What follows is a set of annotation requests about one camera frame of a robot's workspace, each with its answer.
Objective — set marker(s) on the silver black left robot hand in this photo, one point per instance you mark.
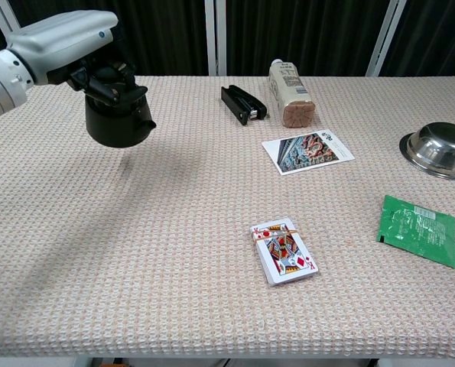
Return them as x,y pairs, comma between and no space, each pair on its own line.
59,42

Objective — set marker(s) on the black teapot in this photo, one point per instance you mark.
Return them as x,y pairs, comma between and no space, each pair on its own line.
116,130

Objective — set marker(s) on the black curtain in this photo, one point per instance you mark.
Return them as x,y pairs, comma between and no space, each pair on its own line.
166,38

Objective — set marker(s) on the black stapler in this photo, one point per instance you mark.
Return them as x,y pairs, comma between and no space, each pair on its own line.
242,107

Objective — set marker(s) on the beige drink bottle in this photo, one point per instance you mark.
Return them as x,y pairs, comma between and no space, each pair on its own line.
288,88

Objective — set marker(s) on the beige waffle tablecloth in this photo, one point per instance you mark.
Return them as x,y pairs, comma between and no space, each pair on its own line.
135,267

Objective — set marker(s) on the dragon picture postcard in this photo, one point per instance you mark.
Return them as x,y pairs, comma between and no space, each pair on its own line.
307,153

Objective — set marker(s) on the tan rubber band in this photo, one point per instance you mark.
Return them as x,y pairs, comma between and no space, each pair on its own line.
277,232

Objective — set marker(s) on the playing card deck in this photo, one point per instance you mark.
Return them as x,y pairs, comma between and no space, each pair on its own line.
286,256

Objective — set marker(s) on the stainless steel bowl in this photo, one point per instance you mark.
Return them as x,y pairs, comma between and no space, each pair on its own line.
441,149

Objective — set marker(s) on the green foil packet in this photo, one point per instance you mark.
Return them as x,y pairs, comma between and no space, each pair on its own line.
418,233

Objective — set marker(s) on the white slanted frame post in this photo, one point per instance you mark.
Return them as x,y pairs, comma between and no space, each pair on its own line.
384,42
3,13

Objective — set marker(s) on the white upright frame post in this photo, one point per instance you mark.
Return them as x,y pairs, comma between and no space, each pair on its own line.
221,38
210,38

